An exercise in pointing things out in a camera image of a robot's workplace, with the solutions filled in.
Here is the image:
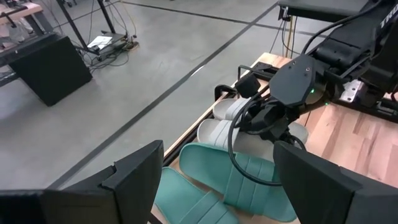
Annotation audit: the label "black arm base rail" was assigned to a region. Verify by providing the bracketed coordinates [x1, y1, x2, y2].
[326, 93, 398, 124]

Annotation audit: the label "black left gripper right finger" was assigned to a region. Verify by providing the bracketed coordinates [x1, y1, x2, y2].
[273, 141, 398, 224]

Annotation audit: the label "green rubber slide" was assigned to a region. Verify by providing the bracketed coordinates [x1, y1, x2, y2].
[154, 166, 240, 224]
[178, 142, 298, 223]

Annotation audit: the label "black desk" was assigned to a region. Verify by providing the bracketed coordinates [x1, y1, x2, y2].
[0, 30, 60, 88]

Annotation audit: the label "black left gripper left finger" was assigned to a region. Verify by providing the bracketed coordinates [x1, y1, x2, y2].
[42, 139, 165, 224]

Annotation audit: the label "clear plastic bag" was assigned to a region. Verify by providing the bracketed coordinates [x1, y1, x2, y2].
[7, 21, 32, 44]

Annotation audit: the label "light wooden tabletop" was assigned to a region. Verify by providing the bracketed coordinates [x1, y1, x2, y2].
[0, 1, 44, 26]

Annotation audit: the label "black hanging cable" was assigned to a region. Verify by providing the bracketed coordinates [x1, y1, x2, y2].
[269, 15, 299, 60]

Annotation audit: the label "white rubber slide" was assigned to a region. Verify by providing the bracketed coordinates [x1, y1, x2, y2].
[197, 118, 309, 162]
[212, 97, 259, 121]

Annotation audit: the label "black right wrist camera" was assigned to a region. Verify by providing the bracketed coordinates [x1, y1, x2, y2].
[234, 72, 262, 100]

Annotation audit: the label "black metal frame legs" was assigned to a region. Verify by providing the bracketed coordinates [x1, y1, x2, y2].
[55, 0, 116, 57]

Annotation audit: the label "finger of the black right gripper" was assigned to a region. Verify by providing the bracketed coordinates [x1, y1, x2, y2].
[244, 102, 285, 133]
[267, 116, 298, 143]

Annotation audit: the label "black table top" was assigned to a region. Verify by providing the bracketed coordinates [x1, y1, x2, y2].
[277, 0, 369, 23]

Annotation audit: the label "floor cables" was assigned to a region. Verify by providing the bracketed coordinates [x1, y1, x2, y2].
[40, 0, 140, 71]

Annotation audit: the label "white paper sheet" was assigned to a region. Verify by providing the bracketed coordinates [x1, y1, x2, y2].
[86, 35, 113, 50]

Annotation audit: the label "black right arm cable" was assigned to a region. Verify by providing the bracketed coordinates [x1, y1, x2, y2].
[228, 91, 307, 187]
[300, 0, 383, 55]

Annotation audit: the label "silver metal bracket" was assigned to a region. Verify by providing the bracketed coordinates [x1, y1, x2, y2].
[340, 80, 364, 103]

